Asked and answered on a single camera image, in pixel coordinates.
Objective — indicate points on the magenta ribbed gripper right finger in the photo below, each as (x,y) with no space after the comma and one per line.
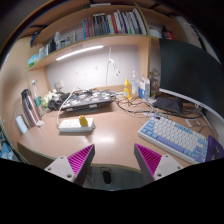
(154,166)

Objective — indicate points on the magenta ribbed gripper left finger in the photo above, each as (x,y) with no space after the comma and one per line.
(73,168)

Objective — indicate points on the yellow charger plug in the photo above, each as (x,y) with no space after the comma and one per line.
(83,121)

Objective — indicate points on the white and blue keyboard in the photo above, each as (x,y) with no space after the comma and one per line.
(175,139)

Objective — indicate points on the white power strip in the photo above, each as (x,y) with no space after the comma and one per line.
(73,125)

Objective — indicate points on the purple stand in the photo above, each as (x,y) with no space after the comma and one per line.
(214,150)

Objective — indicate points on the black pouch under monitor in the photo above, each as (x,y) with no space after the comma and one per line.
(172,105)

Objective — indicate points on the leaning books stack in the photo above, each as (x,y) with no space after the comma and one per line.
(29,108)

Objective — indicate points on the sticker-covered black laptop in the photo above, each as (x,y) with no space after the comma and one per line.
(87,100)

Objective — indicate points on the white small box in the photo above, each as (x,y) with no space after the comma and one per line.
(21,124)

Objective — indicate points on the clear plastic water bottle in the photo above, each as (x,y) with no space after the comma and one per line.
(37,98)

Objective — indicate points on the white and blue carton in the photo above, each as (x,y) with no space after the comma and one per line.
(144,88)

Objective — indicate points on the yellow glue bottle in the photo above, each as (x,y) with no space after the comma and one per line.
(127,92)

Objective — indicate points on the clear sanitizer bottle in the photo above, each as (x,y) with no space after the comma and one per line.
(134,84)

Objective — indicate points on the black computer monitor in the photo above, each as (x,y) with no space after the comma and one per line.
(192,74)

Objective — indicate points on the LED light bar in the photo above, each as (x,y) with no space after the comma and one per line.
(79,52)

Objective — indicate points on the white bottle on shelf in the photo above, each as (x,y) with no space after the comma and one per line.
(57,39)

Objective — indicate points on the row of books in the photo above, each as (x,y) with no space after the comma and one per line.
(118,22)

